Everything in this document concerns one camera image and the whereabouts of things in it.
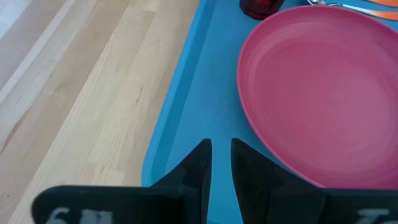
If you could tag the pink plate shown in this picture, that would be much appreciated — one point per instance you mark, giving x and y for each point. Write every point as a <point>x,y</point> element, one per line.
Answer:
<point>326,93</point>

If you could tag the blue plastic tray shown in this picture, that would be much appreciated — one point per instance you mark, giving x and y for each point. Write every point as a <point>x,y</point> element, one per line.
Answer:
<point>202,93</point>

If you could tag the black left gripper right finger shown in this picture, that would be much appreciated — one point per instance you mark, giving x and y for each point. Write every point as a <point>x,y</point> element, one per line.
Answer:
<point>280,202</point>

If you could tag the red faceted cup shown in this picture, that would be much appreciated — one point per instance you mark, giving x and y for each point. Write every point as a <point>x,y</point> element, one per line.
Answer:
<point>261,7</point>

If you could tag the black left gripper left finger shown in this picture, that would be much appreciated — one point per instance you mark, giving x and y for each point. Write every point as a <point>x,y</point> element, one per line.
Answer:
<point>124,205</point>

